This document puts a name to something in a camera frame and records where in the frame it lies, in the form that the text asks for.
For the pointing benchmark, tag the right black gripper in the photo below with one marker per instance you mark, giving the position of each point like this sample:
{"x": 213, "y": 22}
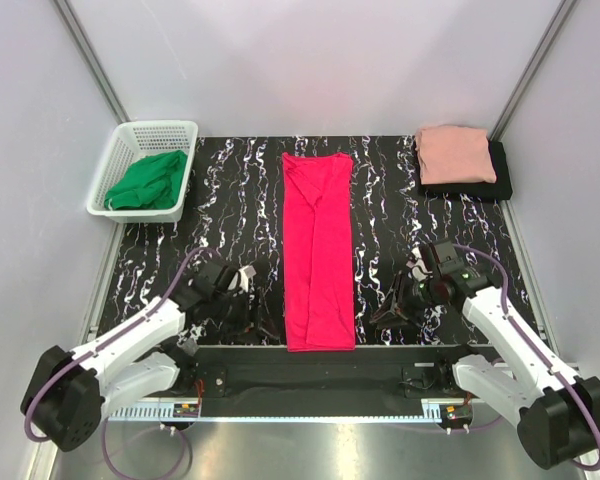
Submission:
{"x": 396, "y": 310}

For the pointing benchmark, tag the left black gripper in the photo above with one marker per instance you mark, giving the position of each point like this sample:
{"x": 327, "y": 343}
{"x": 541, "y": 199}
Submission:
{"x": 244, "y": 324}

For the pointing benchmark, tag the red t-shirt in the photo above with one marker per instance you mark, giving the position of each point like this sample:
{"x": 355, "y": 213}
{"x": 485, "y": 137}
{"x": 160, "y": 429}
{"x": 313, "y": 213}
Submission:
{"x": 319, "y": 309}

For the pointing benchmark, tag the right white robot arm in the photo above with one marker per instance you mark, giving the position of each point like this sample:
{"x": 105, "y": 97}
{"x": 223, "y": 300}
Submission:
{"x": 554, "y": 410}

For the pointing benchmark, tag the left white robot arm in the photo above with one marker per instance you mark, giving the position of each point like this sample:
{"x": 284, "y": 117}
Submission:
{"x": 72, "y": 391}

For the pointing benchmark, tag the black marble table mat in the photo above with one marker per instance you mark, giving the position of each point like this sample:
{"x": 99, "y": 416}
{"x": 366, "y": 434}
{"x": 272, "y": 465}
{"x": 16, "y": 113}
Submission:
{"x": 234, "y": 205}

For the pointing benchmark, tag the green t-shirt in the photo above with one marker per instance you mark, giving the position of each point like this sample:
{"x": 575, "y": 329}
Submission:
{"x": 152, "y": 183}

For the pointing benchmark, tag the folded black t-shirt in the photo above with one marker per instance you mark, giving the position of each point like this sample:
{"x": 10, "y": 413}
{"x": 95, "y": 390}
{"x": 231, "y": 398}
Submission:
{"x": 501, "y": 190}

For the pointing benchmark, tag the folded pink t-shirt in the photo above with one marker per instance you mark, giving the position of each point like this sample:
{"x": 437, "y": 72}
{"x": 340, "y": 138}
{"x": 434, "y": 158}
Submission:
{"x": 450, "y": 154}

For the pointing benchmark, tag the white plastic basket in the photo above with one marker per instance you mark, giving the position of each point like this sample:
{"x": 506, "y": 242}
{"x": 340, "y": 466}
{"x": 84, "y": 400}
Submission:
{"x": 130, "y": 143}

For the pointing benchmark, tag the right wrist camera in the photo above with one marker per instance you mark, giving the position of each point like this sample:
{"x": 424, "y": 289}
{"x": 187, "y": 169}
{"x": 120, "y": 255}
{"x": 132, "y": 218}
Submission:
{"x": 417, "y": 267}

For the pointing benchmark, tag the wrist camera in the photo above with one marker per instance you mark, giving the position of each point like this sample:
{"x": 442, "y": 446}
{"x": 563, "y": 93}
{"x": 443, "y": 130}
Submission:
{"x": 417, "y": 267}
{"x": 242, "y": 279}

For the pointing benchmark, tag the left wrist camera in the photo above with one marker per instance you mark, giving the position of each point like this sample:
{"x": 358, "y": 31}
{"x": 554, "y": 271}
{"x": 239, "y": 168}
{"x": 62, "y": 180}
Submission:
{"x": 242, "y": 279}

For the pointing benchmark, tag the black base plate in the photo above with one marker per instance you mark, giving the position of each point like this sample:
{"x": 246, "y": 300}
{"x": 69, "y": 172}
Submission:
{"x": 271, "y": 382}

